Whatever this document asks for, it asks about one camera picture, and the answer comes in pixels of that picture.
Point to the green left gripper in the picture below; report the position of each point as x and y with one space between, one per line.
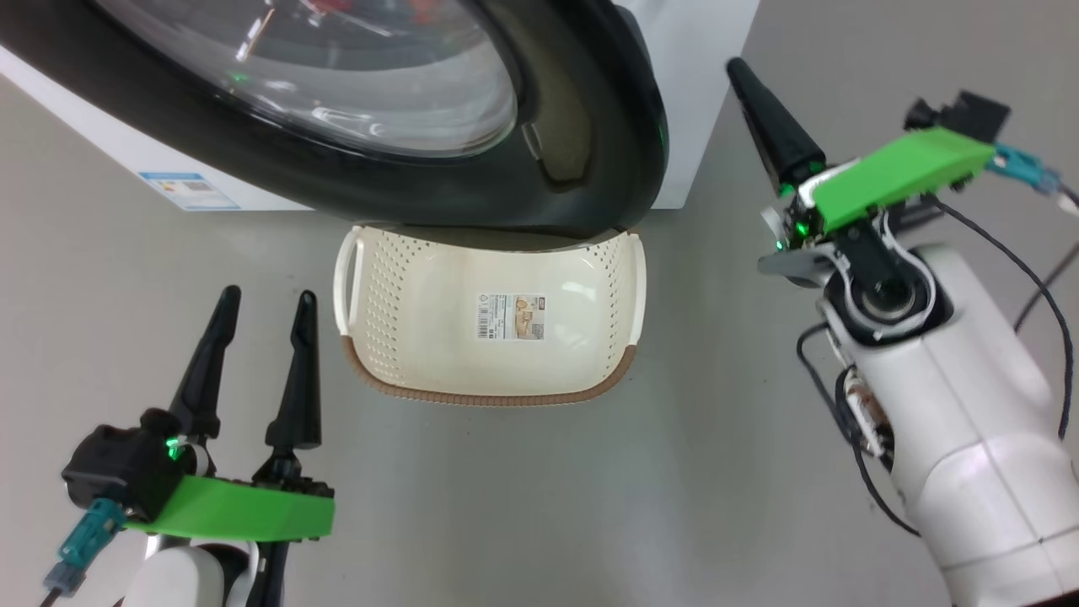
244 510

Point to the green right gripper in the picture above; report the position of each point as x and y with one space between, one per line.
902 177

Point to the black glass washing machine door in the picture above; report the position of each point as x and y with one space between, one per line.
590 169

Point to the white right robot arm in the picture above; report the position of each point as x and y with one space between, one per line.
969 405

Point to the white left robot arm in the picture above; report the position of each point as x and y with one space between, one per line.
181 582

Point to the white washing machine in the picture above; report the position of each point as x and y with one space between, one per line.
691 101

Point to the cream plastic laundry basket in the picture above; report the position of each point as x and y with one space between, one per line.
438 337

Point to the paper label on basket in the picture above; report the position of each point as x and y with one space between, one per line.
511 317

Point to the blue energy label sticker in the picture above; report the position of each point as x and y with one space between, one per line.
190 192

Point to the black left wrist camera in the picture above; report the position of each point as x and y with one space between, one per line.
110 468

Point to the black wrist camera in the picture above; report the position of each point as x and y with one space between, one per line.
110 468
974 114

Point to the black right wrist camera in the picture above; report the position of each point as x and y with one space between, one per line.
974 114

